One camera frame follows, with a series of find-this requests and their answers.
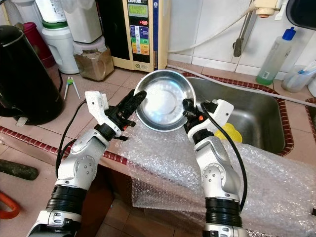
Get blue white brush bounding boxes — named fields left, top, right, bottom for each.
left=296, top=67, right=316, bottom=79

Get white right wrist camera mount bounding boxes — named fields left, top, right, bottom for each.
left=201, top=99, right=234, bottom=131

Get clear bottle blue cap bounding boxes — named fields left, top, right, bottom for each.
left=256, top=27, right=297, bottom=86

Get clear plastic cup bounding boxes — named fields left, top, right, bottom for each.
left=281, top=64, right=312, bottom=93

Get black tray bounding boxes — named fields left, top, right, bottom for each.
left=286, top=0, right=316, bottom=31

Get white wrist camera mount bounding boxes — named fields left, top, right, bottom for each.
left=85, top=90, right=114, bottom=130
left=201, top=99, right=234, bottom=131

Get metal tap lever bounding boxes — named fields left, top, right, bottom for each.
left=233, top=12, right=260, bottom=58

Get stainless steel bowl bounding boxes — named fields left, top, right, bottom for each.
left=134, top=70, right=197, bottom=132

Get white water hose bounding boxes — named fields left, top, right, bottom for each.
left=168, top=5, right=260, bottom=54

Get dark green long object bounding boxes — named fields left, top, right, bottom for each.
left=0, top=159, right=39, bottom=181

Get clear bubble wrap sheet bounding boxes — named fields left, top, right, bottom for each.
left=116, top=121, right=316, bottom=233

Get yellow plastic bowl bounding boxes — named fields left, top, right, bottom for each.
left=220, top=123, right=242, bottom=144

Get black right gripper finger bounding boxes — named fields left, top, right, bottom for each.
left=182, top=98, right=199, bottom=130

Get green white tweezers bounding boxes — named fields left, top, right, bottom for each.
left=63, top=77, right=81, bottom=100

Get maroon plastic cup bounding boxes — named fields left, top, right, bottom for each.
left=22, top=22, right=59, bottom=69

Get white plastic container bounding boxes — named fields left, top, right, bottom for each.
left=64, top=0, right=104, bottom=44

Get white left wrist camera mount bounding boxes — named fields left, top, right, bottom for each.
left=85, top=90, right=114, bottom=130

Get black electric kettle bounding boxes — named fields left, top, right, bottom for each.
left=0, top=25, right=65, bottom=125

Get beige tap fitting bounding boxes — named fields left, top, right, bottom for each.
left=254, top=0, right=284, bottom=17

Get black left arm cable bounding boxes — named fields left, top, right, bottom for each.
left=55, top=99, right=87, bottom=178

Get beige water ioniser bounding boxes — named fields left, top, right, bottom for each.
left=96, top=0, right=171, bottom=73

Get orange hose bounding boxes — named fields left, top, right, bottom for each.
left=0, top=192, right=21, bottom=220

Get white jug green band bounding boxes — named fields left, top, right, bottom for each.
left=36, top=0, right=79, bottom=75

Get jar of brown powder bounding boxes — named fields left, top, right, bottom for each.
left=73, top=39, right=115, bottom=81

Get stainless steel sink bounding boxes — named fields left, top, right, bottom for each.
left=188, top=77, right=289, bottom=155

